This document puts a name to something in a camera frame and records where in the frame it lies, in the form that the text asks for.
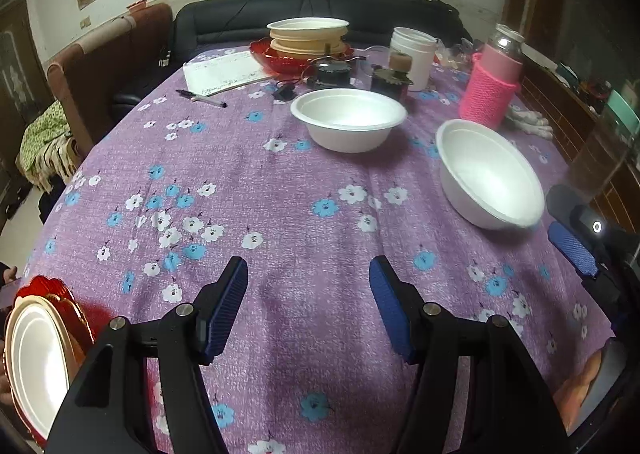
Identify dark jar with cork lid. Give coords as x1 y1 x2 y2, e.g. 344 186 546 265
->
369 67 415 103

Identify red glass plate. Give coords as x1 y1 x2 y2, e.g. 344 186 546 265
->
248 37 357 76

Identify white paper notebook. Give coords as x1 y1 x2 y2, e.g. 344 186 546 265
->
182 51 274 96

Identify person's right hand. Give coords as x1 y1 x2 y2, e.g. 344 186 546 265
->
552 348 609 433

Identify beige plates at edge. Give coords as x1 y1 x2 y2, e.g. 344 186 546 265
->
4 303 87 441

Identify black round gadget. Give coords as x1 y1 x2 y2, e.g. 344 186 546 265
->
306 61 354 90

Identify purple floral tablecloth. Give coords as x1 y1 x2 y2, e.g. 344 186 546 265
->
22 46 618 454

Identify black cable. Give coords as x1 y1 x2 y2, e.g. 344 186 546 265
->
219 0 282 56

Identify teal box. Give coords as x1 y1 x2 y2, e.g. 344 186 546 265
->
607 88 640 133

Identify beige bowl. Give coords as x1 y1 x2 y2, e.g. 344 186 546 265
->
271 40 353 63
269 28 349 46

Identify brown armchair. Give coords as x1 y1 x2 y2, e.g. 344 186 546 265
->
47 2 175 158

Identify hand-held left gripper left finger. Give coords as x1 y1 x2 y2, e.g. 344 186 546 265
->
45 256 250 454

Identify pink knit-sleeved glass jar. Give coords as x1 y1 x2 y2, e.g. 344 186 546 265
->
458 23 526 130

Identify red gold-rimmed plate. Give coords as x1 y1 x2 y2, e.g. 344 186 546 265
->
12 275 97 366

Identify white gloves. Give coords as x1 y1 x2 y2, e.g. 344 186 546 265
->
504 103 555 138

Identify wooden glass cabinet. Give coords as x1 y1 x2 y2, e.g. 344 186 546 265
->
0 0 54 216

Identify white plate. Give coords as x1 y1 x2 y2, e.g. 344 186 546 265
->
2 284 88 450

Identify wooden side cabinet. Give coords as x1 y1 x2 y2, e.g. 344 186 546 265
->
519 48 640 236

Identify green patterned cloth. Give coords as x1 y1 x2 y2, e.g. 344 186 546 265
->
17 100 82 193

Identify white plastic jar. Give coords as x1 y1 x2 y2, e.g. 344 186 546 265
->
389 26 437 93

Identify clear plastic bag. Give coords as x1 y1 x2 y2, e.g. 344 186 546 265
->
434 38 477 71

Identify black leather sofa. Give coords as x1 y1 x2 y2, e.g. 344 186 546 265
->
111 0 473 116

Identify white bowl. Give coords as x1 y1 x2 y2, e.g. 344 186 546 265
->
434 118 546 231
266 17 350 36
289 87 409 154
9 306 72 428

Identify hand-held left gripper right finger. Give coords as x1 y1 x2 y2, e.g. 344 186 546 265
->
368 255 569 454

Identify black pen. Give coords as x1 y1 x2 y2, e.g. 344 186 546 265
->
174 89 229 109

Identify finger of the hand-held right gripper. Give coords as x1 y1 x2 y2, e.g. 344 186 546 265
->
546 184 611 248
547 222 626 300

